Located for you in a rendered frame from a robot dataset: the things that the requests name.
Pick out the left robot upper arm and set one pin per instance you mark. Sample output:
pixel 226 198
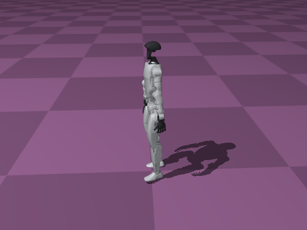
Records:
pixel 157 77

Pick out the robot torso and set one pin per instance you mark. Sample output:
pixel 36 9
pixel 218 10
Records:
pixel 149 85

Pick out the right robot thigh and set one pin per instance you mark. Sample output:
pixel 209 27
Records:
pixel 145 119

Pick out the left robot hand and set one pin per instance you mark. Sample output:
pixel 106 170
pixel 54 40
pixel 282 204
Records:
pixel 160 125

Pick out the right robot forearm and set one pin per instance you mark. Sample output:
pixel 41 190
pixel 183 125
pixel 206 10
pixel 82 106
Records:
pixel 145 96

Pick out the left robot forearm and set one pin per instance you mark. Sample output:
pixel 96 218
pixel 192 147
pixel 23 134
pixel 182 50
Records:
pixel 159 105

